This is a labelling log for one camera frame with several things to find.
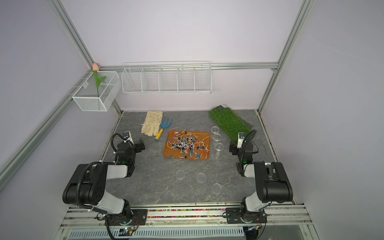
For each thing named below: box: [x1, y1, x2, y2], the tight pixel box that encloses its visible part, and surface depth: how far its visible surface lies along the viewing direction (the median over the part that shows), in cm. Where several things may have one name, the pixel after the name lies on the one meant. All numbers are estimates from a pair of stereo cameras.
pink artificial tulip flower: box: [92, 63, 107, 98], surface depth 92 cm
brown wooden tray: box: [163, 130, 211, 161], surface depth 101 cm
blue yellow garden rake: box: [155, 117, 173, 141], surface depth 114 cm
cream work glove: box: [141, 111, 163, 137], surface depth 114 cm
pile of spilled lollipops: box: [166, 129, 210, 160], surface depth 101 cm
